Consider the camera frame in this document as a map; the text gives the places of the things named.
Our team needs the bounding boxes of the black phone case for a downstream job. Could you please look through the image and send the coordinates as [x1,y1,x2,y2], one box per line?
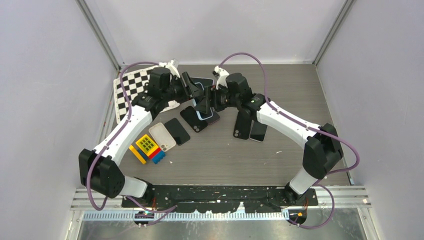
[233,111,252,140]
[179,106,208,133]

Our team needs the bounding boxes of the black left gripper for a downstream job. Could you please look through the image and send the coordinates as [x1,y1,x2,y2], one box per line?
[161,72,204,104]

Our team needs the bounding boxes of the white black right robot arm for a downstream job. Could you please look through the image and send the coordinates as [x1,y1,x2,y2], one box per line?
[194,73,344,205]

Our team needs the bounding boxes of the aluminium frame rail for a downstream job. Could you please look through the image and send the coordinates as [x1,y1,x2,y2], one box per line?
[70,185,372,223]

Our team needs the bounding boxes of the white edged black phone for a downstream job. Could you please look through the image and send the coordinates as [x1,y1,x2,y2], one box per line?
[249,121,268,143]

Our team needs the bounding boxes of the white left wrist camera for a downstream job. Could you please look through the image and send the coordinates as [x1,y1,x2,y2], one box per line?
[158,59,181,80]

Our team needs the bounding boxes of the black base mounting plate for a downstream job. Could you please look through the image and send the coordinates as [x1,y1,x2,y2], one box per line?
[137,185,319,214]

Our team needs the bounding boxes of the checkerboard calibration mat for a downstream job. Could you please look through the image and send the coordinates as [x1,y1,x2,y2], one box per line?
[113,62,166,124]

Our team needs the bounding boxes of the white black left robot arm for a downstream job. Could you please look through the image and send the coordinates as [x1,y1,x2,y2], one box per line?
[78,67,204,207]

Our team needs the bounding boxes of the beige phone case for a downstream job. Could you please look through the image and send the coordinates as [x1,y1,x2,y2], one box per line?
[148,122,177,152]

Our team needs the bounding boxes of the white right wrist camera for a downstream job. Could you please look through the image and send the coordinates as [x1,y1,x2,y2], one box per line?
[212,65,230,89]

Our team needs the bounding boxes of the black phone purple edge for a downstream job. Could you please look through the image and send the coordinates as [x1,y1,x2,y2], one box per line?
[205,111,221,125]

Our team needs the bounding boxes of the yellow red blue block house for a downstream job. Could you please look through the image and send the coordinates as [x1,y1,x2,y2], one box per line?
[135,134,166,165]

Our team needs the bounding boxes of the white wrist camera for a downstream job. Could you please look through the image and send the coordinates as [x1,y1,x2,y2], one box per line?
[212,65,230,89]
[158,59,181,80]

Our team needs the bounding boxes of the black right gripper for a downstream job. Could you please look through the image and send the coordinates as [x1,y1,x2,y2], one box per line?
[195,83,241,114]

